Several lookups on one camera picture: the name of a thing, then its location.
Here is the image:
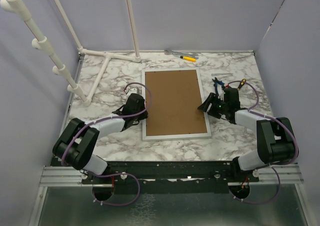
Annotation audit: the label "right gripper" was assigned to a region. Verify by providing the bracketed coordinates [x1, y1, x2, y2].
[198, 92, 229, 119]

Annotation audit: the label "white picture frame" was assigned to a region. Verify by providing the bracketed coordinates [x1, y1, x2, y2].
[141, 67, 212, 141]

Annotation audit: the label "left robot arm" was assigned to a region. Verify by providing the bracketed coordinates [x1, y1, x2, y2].
[52, 93, 148, 184]

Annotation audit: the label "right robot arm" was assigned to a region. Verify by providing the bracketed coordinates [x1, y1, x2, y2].
[198, 87, 299, 182]

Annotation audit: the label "black yellow screwdriver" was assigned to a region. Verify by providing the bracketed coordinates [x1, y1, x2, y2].
[237, 78, 247, 91]

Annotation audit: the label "yellow utility knife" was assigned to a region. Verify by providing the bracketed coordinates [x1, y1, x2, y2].
[180, 56, 196, 62]

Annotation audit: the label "silver wrench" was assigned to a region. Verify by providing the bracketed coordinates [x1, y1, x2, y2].
[164, 49, 199, 60]

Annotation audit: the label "white PVC pipe rack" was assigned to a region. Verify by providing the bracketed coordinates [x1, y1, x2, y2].
[0, 0, 143, 107]

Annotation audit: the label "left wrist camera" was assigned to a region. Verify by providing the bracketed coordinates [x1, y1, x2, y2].
[127, 87, 139, 95]

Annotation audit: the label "blue handled pliers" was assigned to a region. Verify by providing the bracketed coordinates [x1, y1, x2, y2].
[212, 77, 225, 97]

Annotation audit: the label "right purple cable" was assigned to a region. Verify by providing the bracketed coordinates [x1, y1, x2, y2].
[224, 80, 300, 205]

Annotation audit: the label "purple cable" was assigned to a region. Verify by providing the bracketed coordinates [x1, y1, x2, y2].
[224, 80, 300, 205]
[59, 82, 153, 207]

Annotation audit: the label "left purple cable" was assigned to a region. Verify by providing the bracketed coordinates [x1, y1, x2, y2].
[59, 82, 153, 207]

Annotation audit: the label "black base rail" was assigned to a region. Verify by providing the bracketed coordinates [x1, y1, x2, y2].
[79, 161, 259, 194]

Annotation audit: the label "aluminium extrusion rail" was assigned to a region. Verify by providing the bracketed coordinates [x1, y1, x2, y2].
[39, 166, 82, 187]

